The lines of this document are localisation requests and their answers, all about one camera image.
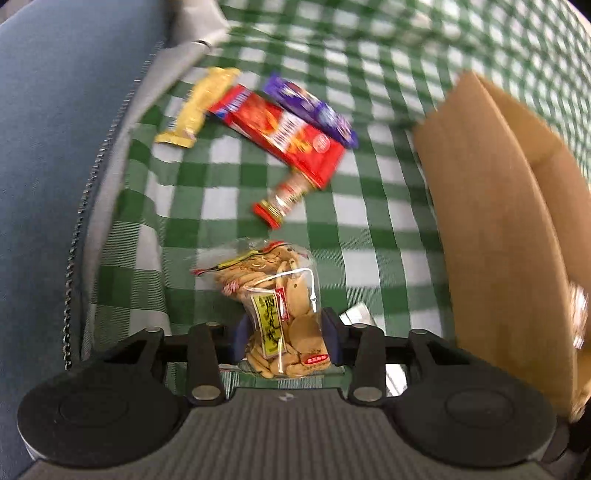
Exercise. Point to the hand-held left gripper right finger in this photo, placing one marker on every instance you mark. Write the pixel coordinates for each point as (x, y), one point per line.
(331, 339)

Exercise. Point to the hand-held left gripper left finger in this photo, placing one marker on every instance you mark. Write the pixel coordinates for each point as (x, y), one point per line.
(241, 339)

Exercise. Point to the silver foil packet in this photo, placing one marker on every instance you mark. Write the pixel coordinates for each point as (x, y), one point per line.
(358, 314)

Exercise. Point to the clear cracker bag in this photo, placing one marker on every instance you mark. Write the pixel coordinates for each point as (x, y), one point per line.
(286, 295)
(581, 314)

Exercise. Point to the small red-ended snack packet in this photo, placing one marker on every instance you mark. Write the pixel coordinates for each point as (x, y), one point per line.
(279, 203)

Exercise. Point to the cardboard box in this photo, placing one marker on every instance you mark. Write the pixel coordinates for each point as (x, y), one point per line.
(494, 240)

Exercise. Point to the red snack box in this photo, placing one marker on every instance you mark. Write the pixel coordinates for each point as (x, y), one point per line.
(277, 134)

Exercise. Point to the purple snack packet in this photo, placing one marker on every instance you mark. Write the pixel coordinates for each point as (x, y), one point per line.
(314, 108)

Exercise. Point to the yellow snack packet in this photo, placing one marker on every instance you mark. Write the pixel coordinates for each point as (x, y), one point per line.
(198, 106)

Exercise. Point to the green checked cloth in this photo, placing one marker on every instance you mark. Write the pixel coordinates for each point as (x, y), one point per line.
(369, 221)

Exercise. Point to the grey zippered cushion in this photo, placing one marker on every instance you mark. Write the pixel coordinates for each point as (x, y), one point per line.
(120, 138)

